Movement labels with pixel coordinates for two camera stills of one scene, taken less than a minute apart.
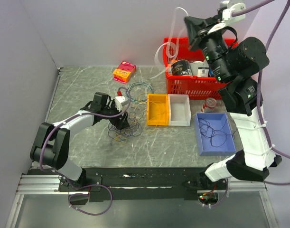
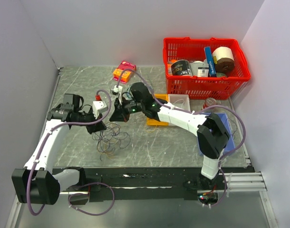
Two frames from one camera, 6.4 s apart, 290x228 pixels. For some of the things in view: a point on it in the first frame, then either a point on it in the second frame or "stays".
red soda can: (210, 102) stays
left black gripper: (120, 124) -> (96, 128)
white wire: (167, 52) -> (180, 99)
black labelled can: (181, 67) stays
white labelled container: (200, 68) stays
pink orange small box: (122, 74) stays
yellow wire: (140, 111) -> (111, 138)
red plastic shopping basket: (189, 88) stays
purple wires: (120, 136) -> (107, 137)
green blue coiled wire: (128, 91) stays
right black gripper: (197, 30) -> (120, 114)
